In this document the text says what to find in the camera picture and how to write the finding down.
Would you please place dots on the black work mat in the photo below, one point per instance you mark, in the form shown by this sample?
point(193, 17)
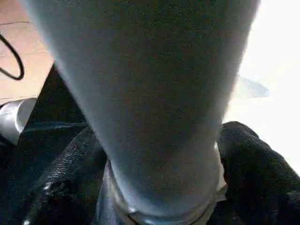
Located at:
point(54, 112)

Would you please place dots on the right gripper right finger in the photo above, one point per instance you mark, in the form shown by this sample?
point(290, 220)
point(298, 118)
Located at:
point(257, 182)

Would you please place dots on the white plastic table top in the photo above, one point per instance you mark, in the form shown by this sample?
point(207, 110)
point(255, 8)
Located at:
point(274, 47)

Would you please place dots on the white plastic table leg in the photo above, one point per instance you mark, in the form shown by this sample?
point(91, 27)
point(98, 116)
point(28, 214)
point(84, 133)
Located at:
point(152, 93)

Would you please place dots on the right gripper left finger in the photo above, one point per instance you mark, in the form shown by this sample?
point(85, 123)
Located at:
point(65, 182)

